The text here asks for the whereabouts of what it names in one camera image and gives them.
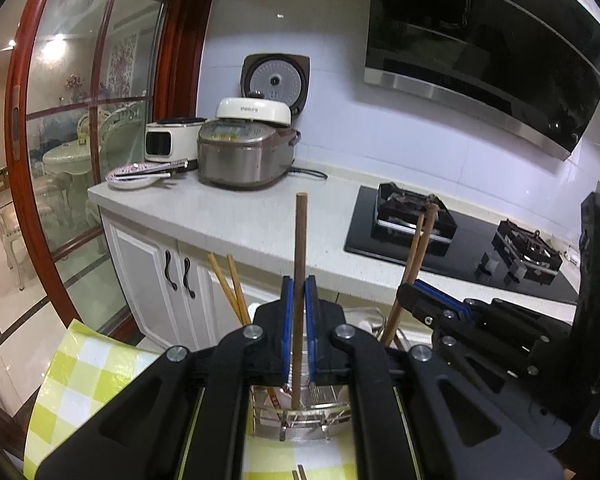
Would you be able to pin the white plate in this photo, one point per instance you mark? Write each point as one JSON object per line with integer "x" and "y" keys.
{"x": 130, "y": 182}

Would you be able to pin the white round dining table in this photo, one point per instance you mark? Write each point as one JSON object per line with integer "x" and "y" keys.
{"x": 67, "y": 160}

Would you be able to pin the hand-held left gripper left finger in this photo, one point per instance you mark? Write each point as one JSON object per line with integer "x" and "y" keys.
{"x": 286, "y": 330}

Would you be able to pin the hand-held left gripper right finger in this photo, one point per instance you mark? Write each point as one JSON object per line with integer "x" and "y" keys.
{"x": 311, "y": 330}

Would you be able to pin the white appliance lid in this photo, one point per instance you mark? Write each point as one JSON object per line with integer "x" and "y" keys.
{"x": 252, "y": 109}

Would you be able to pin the red wooden glass door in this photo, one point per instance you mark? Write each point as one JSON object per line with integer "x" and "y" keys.
{"x": 20, "y": 160}

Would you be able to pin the small white rice cooker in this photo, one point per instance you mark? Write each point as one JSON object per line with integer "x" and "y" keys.
{"x": 167, "y": 142}

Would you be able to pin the dark brown wooden chopstick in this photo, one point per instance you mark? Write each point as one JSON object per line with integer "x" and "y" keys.
{"x": 300, "y": 240}
{"x": 394, "y": 322}

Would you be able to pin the pink patterned kitchen tool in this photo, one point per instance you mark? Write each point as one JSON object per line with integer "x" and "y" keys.
{"x": 150, "y": 169}

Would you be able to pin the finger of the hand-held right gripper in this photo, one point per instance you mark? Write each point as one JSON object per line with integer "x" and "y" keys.
{"x": 430, "y": 315}
{"x": 505, "y": 320}

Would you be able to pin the yellow chopstick with red print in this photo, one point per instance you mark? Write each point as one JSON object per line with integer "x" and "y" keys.
{"x": 239, "y": 285}

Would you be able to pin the black burner grate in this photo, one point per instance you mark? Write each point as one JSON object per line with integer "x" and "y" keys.
{"x": 527, "y": 252}
{"x": 410, "y": 210}

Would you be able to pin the light wooden chopstick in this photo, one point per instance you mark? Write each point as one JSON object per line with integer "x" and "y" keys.
{"x": 226, "y": 285}

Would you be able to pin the white kitchen cabinet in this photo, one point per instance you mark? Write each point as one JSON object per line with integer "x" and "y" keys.
{"x": 140, "y": 270}

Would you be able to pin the white dining chair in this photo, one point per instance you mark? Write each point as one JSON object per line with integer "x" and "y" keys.
{"x": 5, "y": 230}

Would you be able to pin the silver rice cooker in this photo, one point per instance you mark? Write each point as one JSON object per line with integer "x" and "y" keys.
{"x": 245, "y": 155}

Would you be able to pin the brown rice cooker open lid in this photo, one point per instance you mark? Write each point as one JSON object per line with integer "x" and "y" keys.
{"x": 275, "y": 80}

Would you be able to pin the black range hood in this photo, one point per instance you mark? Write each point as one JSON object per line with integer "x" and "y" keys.
{"x": 480, "y": 35}

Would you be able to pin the black glass gas stove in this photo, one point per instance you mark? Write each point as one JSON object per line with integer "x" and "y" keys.
{"x": 460, "y": 255}

